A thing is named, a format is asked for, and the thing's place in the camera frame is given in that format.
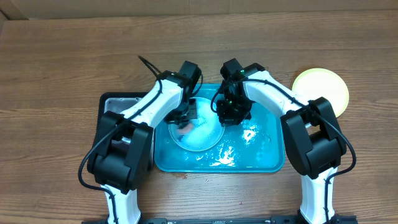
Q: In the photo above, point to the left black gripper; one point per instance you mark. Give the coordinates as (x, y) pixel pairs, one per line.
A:
(193, 114)

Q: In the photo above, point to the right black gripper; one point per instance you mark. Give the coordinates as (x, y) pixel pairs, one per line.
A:
(232, 115)

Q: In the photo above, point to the pink green sponge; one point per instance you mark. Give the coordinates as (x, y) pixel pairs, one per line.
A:
(185, 128)

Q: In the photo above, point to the light blue plate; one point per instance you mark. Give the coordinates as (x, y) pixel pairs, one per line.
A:
(206, 131)

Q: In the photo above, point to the yellow plate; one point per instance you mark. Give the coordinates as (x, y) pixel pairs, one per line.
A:
(317, 82)

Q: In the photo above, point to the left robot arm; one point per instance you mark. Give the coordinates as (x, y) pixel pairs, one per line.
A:
(116, 174)

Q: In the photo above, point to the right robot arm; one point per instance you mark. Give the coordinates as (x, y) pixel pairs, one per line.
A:
(312, 136)

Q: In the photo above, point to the black water tray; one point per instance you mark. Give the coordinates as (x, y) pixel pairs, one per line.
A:
(118, 102)

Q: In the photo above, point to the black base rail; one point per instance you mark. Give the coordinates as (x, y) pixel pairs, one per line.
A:
(277, 219)

